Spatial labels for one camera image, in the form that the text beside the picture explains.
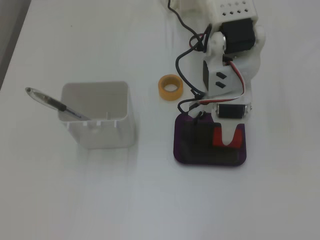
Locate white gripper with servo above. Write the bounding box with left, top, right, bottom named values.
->
left=189, top=92, right=253, bottom=148

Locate red cube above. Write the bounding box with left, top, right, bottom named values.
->
left=211, top=124, right=244, bottom=149

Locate dark foam pad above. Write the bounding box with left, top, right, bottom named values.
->
left=180, top=120, right=241, bottom=165

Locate purple metal tray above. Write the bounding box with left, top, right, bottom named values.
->
left=172, top=112, right=249, bottom=168

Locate yellow tape roll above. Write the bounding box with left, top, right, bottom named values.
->
left=157, top=73, right=185, bottom=102

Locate white square plastic container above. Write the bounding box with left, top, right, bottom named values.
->
left=57, top=80, right=137, bottom=150

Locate clear ballpoint pen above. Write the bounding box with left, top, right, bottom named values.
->
left=24, top=86, right=92, bottom=121

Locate white red black servo wire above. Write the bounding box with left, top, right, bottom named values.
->
left=192, top=55, right=251, bottom=109

